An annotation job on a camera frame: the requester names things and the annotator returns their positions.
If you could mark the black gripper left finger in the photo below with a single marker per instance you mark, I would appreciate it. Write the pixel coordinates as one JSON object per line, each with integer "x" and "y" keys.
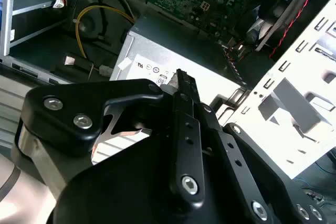
{"x": 65, "y": 103}

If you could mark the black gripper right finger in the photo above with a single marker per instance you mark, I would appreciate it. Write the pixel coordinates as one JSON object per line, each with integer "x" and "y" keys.
{"x": 262, "y": 171}

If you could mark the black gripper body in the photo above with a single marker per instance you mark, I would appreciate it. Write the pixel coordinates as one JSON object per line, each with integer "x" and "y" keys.
{"x": 118, "y": 195}

